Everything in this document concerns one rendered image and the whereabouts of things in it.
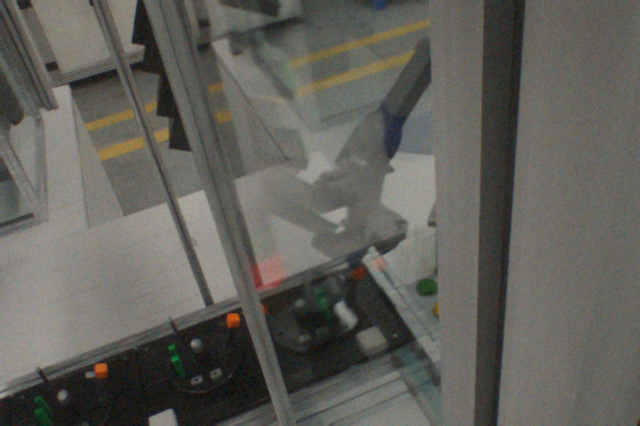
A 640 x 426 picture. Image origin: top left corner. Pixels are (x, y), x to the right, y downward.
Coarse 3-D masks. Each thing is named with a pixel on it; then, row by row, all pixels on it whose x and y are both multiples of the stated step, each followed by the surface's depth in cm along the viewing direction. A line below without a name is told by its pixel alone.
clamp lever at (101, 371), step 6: (96, 366) 107; (102, 366) 107; (90, 372) 107; (96, 372) 106; (102, 372) 107; (90, 378) 107; (102, 378) 108; (102, 384) 109; (102, 390) 109; (102, 396) 110
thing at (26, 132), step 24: (0, 48) 207; (0, 96) 182; (24, 96) 219; (0, 120) 172; (24, 120) 204; (24, 144) 191; (0, 168) 169; (24, 168) 180; (0, 192) 173; (0, 216) 177; (24, 216) 179
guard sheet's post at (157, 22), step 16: (144, 0) 58; (160, 16) 59; (160, 32) 60; (160, 48) 60; (176, 64) 62; (176, 80) 63; (176, 96) 64; (192, 112) 65; (192, 128) 66; (192, 144) 67; (208, 176) 70; (208, 192) 72; (224, 224) 75; (224, 240) 76; (240, 272) 80; (240, 288) 81; (256, 320) 86; (256, 336) 88; (272, 384) 95; (272, 400) 100
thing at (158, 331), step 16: (224, 304) 131; (240, 304) 130; (176, 320) 129; (192, 320) 129; (128, 336) 127; (144, 336) 127; (160, 336) 126; (96, 352) 125; (112, 352) 124; (48, 368) 123; (64, 368) 123; (0, 384) 122; (16, 384) 121; (32, 384) 121; (240, 416) 108; (256, 416) 108; (272, 416) 107
